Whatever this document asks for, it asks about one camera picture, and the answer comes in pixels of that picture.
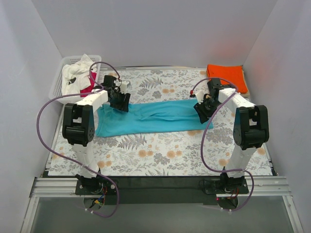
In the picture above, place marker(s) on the white plastic laundry basket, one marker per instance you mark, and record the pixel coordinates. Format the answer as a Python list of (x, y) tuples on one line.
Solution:
[(55, 90)]

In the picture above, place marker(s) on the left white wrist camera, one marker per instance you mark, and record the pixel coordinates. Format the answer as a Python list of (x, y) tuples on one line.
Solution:
[(122, 86)]

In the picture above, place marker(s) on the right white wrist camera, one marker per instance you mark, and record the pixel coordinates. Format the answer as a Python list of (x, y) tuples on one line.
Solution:
[(200, 96)]

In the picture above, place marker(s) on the teal t shirt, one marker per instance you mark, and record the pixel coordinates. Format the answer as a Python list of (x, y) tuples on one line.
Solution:
[(155, 117)]

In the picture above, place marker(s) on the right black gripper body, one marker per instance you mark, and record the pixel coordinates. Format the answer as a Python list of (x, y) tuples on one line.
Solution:
[(205, 109)]

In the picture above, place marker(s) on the aluminium frame rail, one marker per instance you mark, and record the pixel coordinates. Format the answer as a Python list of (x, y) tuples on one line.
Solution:
[(63, 187)]

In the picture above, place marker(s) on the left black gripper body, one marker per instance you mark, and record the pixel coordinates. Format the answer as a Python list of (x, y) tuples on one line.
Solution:
[(119, 99)]

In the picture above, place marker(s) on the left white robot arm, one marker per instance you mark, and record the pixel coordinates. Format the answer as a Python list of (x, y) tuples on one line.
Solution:
[(79, 127)]

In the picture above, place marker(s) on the magenta t shirt in basket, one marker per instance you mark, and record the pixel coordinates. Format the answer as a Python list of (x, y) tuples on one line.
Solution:
[(88, 84)]

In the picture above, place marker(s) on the white t shirt in basket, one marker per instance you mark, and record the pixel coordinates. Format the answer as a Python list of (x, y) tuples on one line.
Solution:
[(73, 75)]

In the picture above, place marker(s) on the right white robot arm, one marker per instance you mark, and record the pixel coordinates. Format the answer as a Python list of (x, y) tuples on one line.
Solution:
[(250, 131)]

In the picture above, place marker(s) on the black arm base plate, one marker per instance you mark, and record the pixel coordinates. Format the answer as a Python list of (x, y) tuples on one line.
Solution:
[(161, 189)]

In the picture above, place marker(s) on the folded orange t shirt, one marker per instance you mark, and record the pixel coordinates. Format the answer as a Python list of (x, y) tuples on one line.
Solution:
[(232, 74)]

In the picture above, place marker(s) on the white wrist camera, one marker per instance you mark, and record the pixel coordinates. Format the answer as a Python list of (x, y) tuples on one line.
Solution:
[(200, 96), (122, 86)]

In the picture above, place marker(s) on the floral patterned table mat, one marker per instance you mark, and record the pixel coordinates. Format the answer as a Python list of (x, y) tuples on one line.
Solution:
[(187, 153)]

